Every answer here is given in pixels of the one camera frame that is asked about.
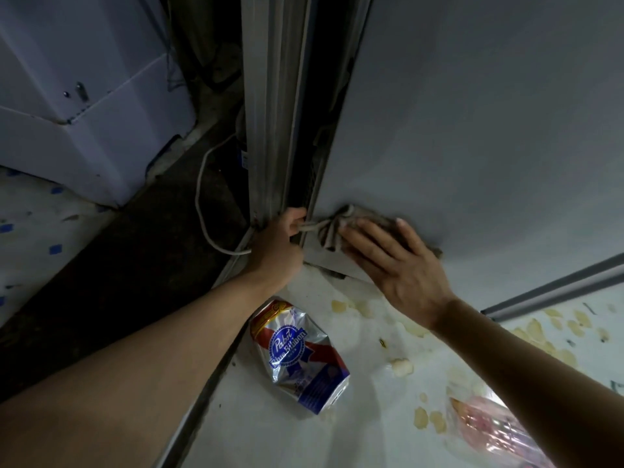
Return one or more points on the person's left hand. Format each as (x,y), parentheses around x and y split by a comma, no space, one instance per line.
(278,253)

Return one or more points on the person's right hand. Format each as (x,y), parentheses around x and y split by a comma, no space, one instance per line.
(409,282)

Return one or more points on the brown cleaning cloth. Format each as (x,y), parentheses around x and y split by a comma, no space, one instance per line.
(341,219)

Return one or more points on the blue crushed drink can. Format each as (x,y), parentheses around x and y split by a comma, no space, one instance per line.
(297,355)

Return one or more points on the pink label plastic bottle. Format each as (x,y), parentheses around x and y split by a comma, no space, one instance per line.
(492,428)

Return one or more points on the small silver fridge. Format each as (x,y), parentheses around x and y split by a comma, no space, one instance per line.
(463,116)

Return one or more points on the person's left forearm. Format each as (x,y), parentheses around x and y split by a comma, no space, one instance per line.
(122,385)

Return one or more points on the scattered food scraps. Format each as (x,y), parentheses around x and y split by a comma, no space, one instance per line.
(534,328)

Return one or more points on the white appliance cabinet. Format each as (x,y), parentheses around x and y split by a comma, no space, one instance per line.
(97,116)

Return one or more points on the grey metal door frame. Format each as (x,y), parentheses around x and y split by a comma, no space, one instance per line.
(268,116)

